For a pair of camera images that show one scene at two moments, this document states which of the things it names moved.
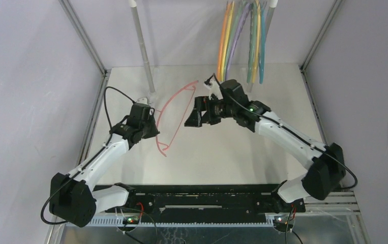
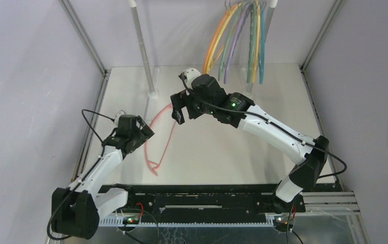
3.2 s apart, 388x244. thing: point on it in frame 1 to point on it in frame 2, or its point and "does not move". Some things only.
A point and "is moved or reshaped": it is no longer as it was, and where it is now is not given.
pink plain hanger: [161, 111] is moved or reshaped
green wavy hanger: [252, 43] does not move
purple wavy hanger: [236, 39] does not move
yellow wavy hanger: [258, 42] does not move
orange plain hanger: [221, 44] to [211, 37]
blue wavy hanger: [263, 22] does not move
